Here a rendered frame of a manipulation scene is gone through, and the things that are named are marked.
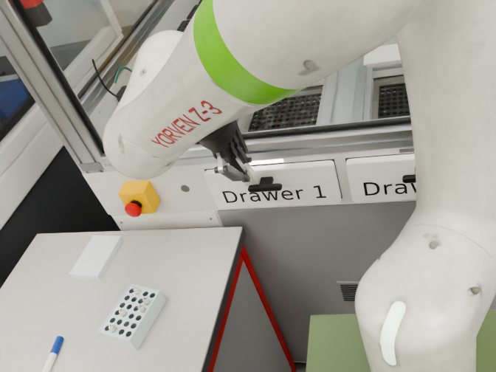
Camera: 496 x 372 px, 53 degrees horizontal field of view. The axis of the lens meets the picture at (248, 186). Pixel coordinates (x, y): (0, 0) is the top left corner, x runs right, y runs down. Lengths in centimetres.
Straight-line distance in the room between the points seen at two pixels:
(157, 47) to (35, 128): 98
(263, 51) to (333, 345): 57
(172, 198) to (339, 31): 93
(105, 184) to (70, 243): 22
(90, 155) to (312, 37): 93
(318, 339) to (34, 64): 77
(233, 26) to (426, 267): 35
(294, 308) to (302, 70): 115
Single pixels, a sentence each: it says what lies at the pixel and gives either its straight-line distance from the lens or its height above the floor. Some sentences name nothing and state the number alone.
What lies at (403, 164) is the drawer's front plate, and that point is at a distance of 101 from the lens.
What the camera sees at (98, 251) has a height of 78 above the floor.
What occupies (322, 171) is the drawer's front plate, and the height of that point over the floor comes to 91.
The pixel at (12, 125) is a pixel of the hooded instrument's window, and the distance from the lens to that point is 164.
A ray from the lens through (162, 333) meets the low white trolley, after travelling 108.
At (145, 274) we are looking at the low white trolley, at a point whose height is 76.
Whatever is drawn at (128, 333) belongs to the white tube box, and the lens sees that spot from 108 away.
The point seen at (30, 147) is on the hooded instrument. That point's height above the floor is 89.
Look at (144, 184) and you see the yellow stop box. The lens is 119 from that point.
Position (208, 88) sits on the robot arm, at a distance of 44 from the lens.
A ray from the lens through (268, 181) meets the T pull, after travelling 105.
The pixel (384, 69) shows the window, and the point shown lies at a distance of 93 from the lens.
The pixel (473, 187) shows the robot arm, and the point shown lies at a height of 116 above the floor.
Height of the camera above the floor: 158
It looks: 39 degrees down
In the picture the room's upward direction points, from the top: 21 degrees counter-clockwise
